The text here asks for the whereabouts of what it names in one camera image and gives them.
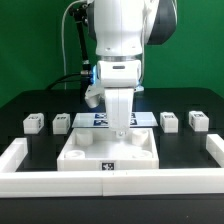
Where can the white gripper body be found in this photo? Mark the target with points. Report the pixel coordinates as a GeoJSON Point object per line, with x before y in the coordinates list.
{"type": "Point", "coordinates": [118, 104]}

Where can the white square table top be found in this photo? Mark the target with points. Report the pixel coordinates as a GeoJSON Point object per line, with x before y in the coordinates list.
{"type": "Point", "coordinates": [99, 149]}

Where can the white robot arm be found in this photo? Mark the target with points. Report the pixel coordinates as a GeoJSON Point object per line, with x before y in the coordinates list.
{"type": "Point", "coordinates": [122, 28]}

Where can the white tag sheet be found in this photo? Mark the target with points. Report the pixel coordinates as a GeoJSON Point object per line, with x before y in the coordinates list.
{"type": "Point", "coordinates": [89, 120]}

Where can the white U-shaped obstacle fence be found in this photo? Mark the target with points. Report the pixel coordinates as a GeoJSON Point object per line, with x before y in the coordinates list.
{"type": "Point", "coordinates": [101, 183]}

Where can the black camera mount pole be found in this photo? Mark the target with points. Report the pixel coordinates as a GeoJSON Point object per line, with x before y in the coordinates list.
{"type": "Point", "coordinates": [80, 16]}

